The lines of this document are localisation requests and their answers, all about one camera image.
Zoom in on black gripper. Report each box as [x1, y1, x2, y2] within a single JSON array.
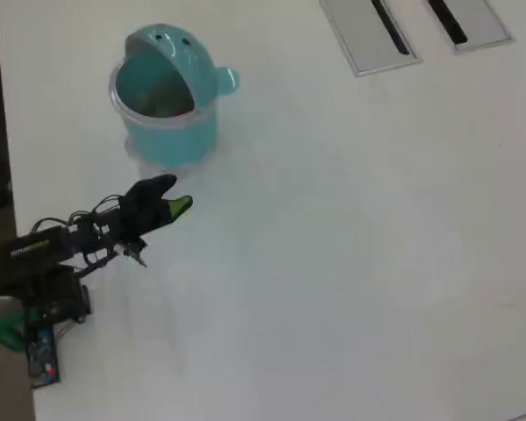
[[117, 174, 194, 240]]

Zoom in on narrow silver cable grommet plate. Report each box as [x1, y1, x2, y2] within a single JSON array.
[[424, 0, 515, 54]]

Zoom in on thin black robot cables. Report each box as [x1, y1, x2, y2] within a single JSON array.
[[30, 195, 128, 273]]

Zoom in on teal whale-shaped bin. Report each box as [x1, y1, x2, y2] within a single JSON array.
[[108, 24, 242, 170]]

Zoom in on wide silver cable grommet plate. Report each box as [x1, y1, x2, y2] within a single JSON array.
[[318, 0, 423, 78]]

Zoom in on blue controller circuit board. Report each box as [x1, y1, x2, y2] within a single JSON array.
[[25, 326, 62, 389]]

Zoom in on green table clamp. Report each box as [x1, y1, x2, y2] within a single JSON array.
[[0, 306, 40, 352]]

